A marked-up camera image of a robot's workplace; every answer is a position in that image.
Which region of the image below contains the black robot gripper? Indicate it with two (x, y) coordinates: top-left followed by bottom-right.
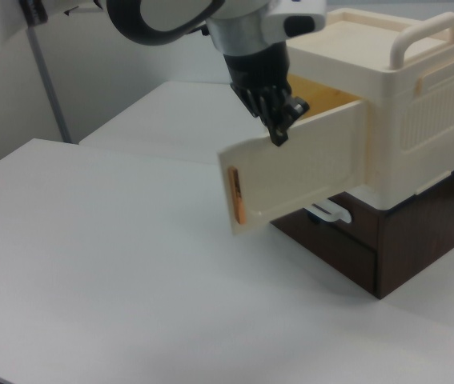
(223, 41), (311, 147)

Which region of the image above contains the cream drawer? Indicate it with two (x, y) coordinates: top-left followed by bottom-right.
(217, 98), (372, 236)

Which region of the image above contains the cream plastic cabinet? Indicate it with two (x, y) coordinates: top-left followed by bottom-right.
(284, 6), (454, 211)

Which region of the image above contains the dark brown drawer front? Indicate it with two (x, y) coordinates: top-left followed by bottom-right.
(271, 215), (379, 300)

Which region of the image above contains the dark brown drawer box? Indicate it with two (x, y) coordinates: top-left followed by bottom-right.
(269, 155), (454, 302)

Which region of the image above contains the white drawer handle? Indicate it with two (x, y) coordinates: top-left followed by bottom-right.
(307, 198), (352, 225)

